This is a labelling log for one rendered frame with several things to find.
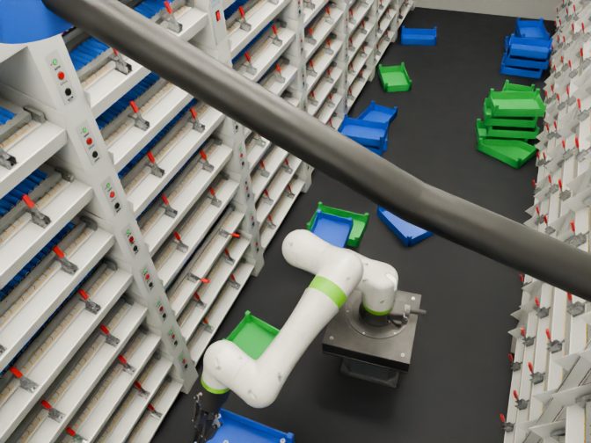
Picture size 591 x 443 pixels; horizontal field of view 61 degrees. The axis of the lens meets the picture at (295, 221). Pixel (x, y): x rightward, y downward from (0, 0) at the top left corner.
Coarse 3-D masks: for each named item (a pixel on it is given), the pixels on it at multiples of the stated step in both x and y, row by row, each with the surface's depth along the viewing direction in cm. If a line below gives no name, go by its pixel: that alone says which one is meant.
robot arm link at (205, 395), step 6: (198, 390) 146; (204, 390) 142; (204, 396) 143; (210, 396) 142; (216, 396) 142; (222, 396) 143; (228, 396) 147; (204, 402) 144; (210, 402) 143; (216, 402) 144; (222, 402) 145
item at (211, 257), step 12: (228, 204) 230; (240, 204) 229; (240, 216) 231; (228, 228) 225; (216, 240) 220; (228, 240) 223; (216, 252) 216; (204, 264) 211; (204, 276) 211; (180, 288) 202; (192, 288) 203; (180, 300) 199; (180, 312) 200
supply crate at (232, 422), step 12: (228, 420) 178; (240, 420) 176; (252, 420) 173; (216, 432) 175; (228, 432) 175; (240, 432) 175; (252, 432) 175; (264, 432) 174; (276, 432) 171; (288, 432) 166
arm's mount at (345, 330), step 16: (352, 304) 207; (416, 304) 205; (336, 320) 202; (352, 320) 201; (416, 320) 200; (336, 336) 197; (352, 336) 196; (368, 336) 195; (384, 336) 195; (400, 336) 195; (336, 352) 196; (352, 352) 193; (368, 352) 190; (384, 352) 190; (400, 352) 190; (400, 368) 190
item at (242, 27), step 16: (240, 0) 206; (256, 0) 208; (272, 0) 213; (288, 0) 224; (224, 16) 196; (240, 16) 200; (256, 16) 205; (272, 16) 212; (240, 32) 195; (256, 32) 203; (240, 48) 194
